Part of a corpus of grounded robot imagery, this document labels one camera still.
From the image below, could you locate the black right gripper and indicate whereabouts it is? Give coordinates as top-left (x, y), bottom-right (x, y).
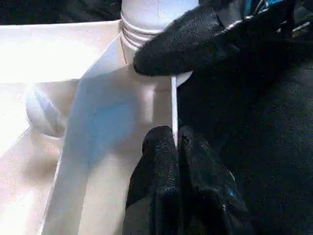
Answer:
top-left (212, 0), bottom-right (313, 64)

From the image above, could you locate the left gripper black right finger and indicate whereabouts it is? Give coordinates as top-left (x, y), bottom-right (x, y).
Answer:
top-left (177, 125), bottom-right (255, 235)

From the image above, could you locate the white plastic table top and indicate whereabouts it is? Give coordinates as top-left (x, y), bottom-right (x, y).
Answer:
top-left (0, 21), bottom-right (193, 235)

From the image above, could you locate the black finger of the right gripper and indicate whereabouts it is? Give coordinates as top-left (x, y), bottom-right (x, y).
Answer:
top-left (133, 3), bottom-right (243, 76)

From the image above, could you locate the white plastic table leg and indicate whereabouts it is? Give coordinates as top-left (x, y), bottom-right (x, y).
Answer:
top-left (119, 0), bottom-right (200, 48)

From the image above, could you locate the black plastic mat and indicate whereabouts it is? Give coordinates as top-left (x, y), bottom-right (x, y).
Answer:
top-left (0, 0), bottom-right (313, 235)

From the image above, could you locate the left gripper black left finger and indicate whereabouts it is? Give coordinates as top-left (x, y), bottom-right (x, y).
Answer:
top-left (123, 125), bottom-right (181, 235)

